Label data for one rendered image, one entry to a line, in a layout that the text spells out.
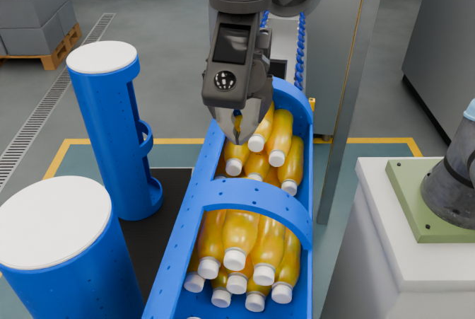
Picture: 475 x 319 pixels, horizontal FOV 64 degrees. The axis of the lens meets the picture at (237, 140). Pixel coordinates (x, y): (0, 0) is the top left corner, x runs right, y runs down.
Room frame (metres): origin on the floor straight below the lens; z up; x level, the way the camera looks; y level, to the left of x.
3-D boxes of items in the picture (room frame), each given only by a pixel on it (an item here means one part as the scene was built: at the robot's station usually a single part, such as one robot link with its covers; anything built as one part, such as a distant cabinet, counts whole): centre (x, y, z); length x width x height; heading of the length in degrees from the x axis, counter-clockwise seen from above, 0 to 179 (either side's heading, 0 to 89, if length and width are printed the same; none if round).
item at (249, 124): (0.44, -0.02, 1.44); 0.06 x 0.03 x 0.09; 171
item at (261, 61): (0.44, 0.00, 1.55); 0.09 x 0.08 x 0.12; 171
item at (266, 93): (0.42, -0.02, 1.49); 0.05 x 0.02 x 0.09; 81
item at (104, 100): (1.43, 0.56, 0.59); 0.28 x 0.28 x 0.88
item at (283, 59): (1.31, -0.14, 1.00); 0.10 x 0.04 x 0.15; 81
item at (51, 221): (0.59, 0.45, 1.03); 0.28 x 0.28 x 0.01
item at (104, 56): (1.43, 0.56, 1.03); 0.28 x 0.28 x 0.01
